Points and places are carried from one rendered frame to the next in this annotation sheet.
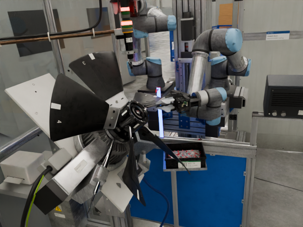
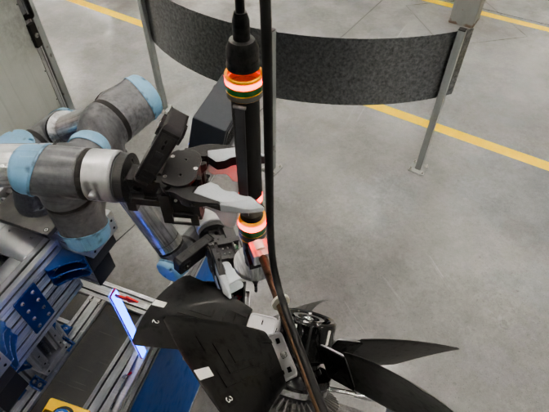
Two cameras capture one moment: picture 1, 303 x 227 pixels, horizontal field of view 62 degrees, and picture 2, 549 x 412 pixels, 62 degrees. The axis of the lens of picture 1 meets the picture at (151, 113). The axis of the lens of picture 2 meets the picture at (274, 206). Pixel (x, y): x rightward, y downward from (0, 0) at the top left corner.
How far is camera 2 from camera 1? 1.27 m
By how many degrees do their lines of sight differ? 76
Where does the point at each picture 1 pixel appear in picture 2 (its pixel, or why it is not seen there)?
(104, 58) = (201, 343)
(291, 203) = not seen: hidden behind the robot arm
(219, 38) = (142, 112)
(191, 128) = (55, 306)
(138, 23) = (99, 212)
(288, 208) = not seen: hidden behind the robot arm
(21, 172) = not seen: outside the picture
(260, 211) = (162, 285)
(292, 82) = (228, 105)
